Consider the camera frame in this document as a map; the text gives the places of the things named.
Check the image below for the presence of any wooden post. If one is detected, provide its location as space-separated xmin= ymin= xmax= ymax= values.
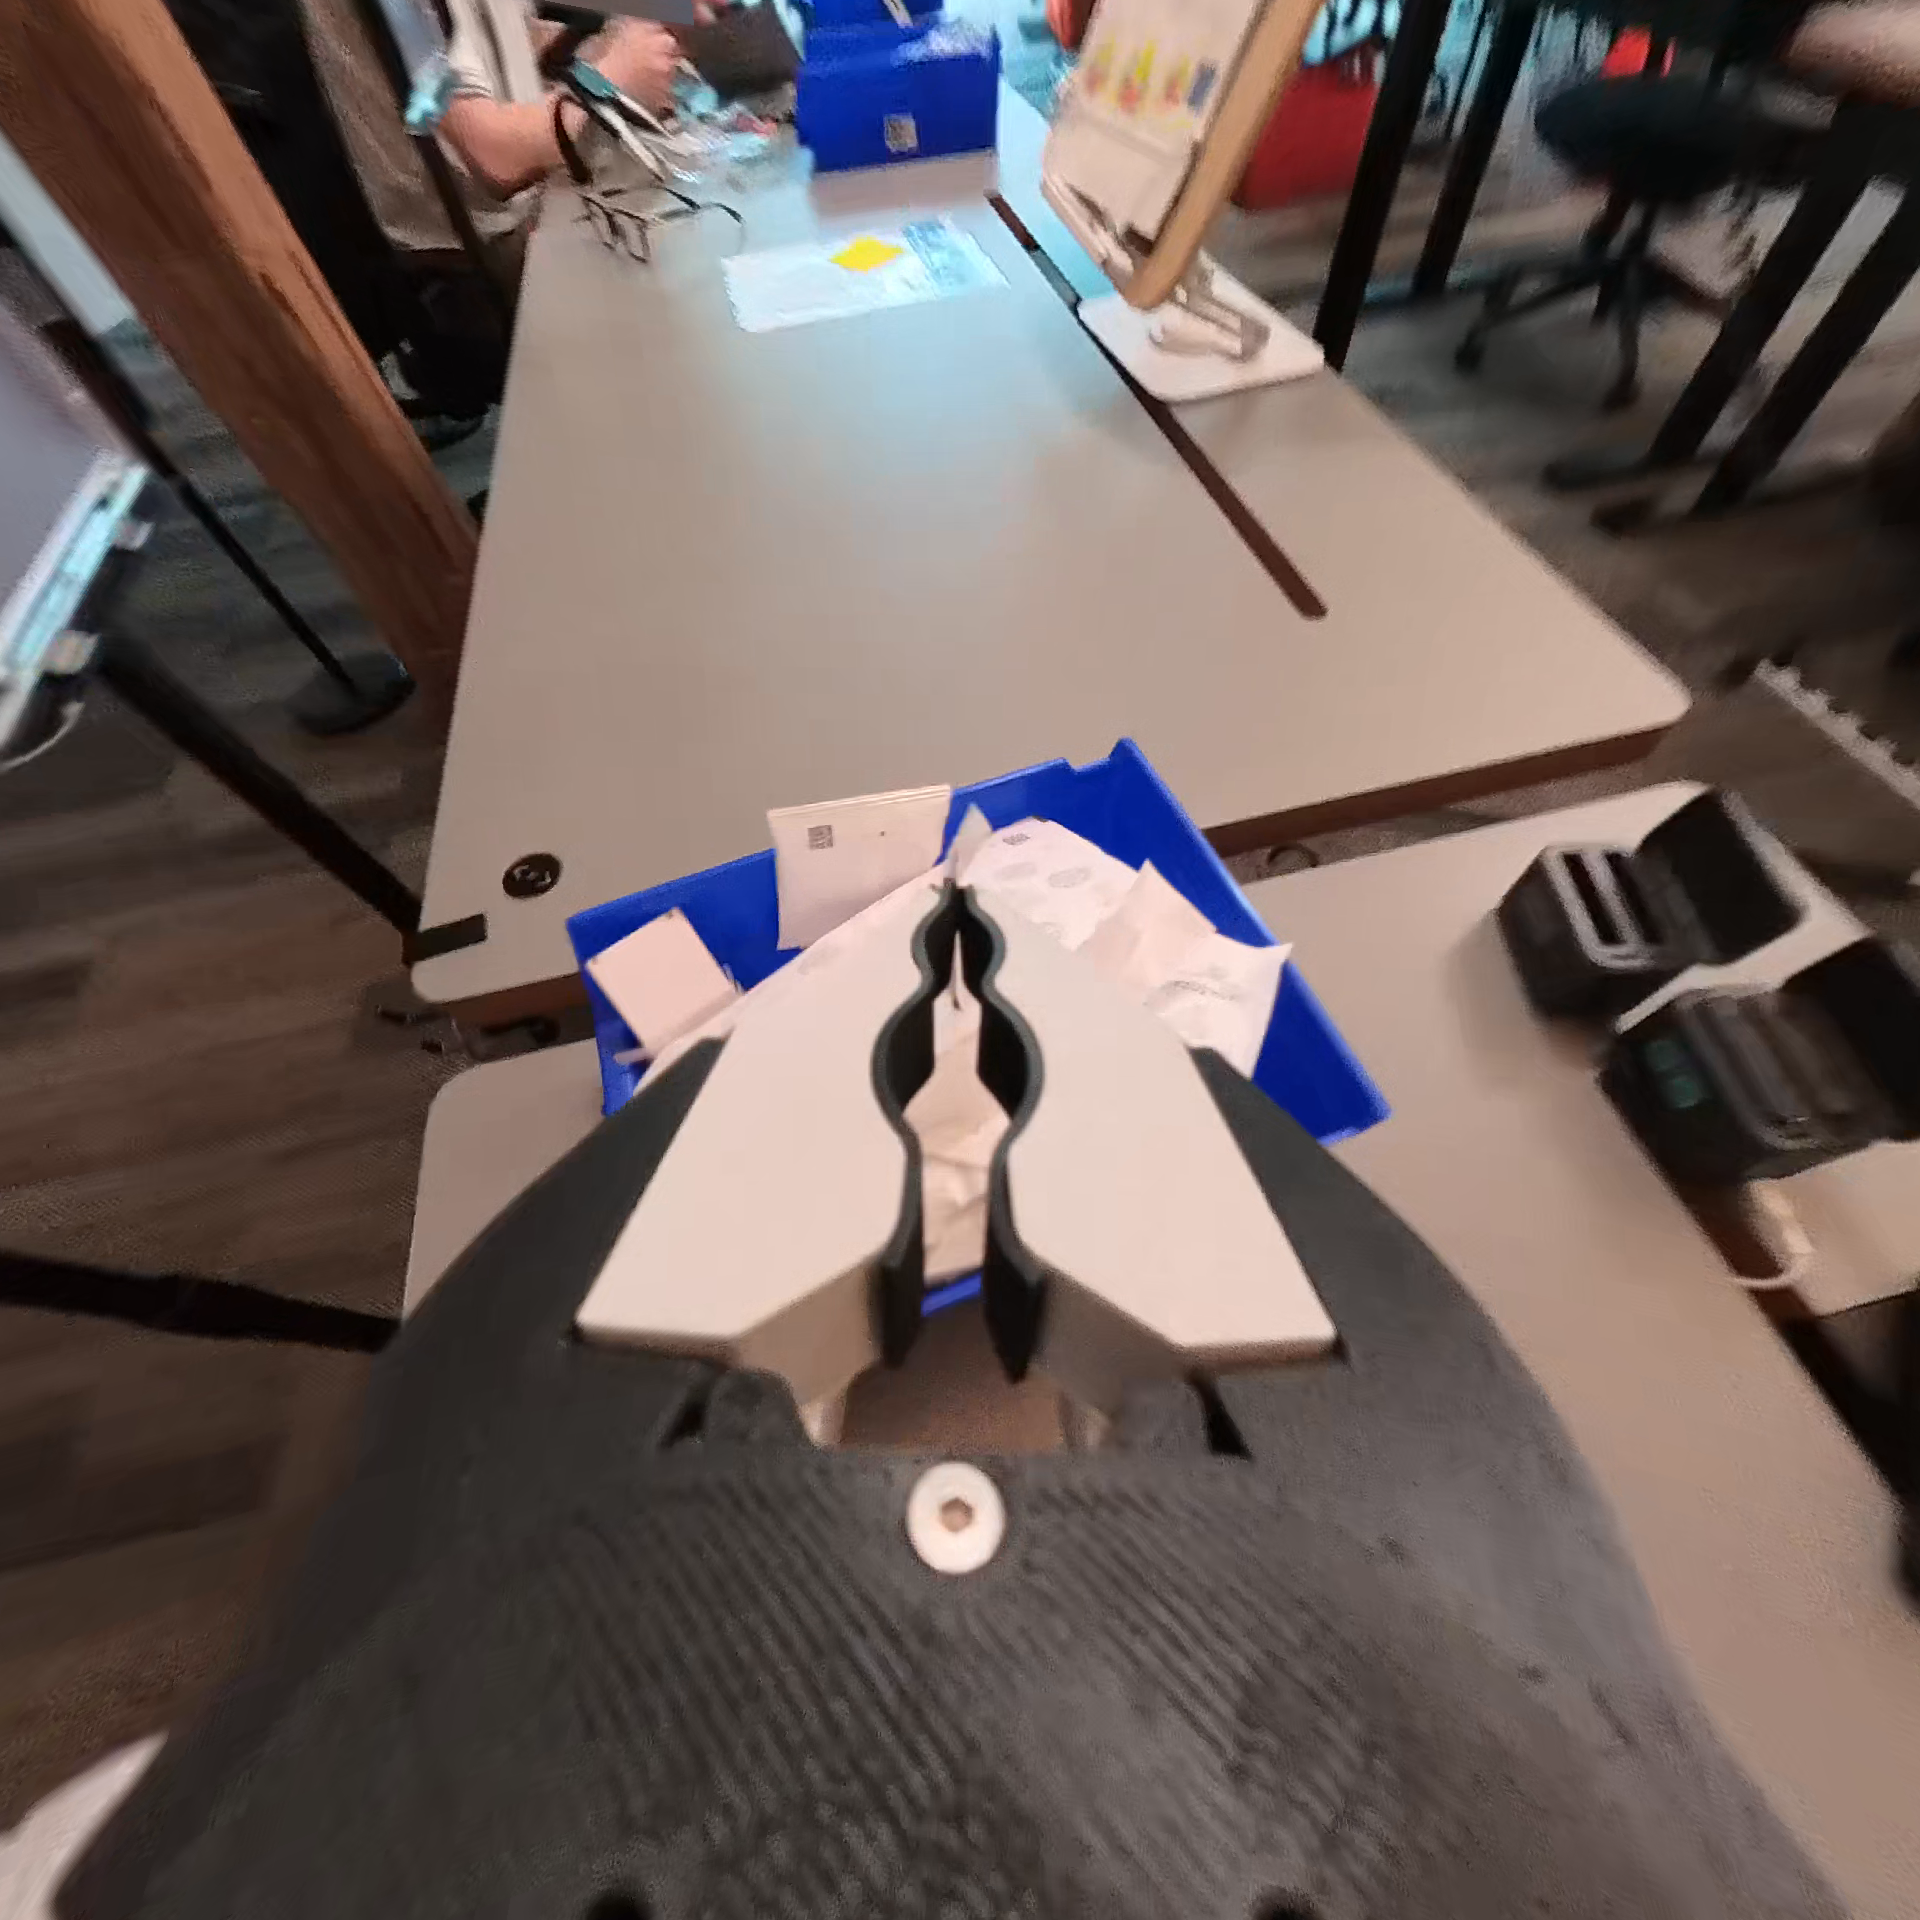
xmin=0 ymin=0 xmax=481 ymax=706

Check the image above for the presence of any blue plastic bin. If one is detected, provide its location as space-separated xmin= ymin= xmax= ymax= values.
xmin=791 ymin=0 xmax=1004 ymax=174
xmin=566 ymin=738 xmax=1390 ymax=1321

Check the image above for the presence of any white card with code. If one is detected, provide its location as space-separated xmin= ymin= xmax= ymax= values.
xmin=767 ymin=784 xmax=952 ymax=952

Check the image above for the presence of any long dark-legged desk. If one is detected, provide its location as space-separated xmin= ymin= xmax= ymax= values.
xmin=1311 ymin=0 xmax=1920 ymax=519

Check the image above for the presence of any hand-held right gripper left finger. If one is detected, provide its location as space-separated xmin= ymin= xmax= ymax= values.
xmin=574 ymin=883 xmax=961 ymax=1444

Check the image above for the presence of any crumpled white paper heap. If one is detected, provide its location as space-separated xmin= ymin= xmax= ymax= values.
xmin=778 ymin=809 xmax=1295 ymax=1076

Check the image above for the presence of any paper with yellow note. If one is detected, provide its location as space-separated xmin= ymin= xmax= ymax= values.
xmin=720 ymin=215 xmax=1015 ymax=336

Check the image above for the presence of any red storage bin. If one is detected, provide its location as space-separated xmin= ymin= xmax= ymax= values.
xmin=1230 ymin=46 xmax=1382 ymax=212

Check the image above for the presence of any small white packet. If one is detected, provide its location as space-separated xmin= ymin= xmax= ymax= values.
xmin=584 ymin=910 xmax=740 ymax=1051

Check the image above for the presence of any black office chair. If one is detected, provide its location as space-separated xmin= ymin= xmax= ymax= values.
xmin=1456 ymin=67 xmax=1847 ymax=415

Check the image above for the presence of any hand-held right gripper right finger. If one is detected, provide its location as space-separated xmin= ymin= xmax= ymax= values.
xmin=960 ymin=884 xmax=1342 ymax=1415

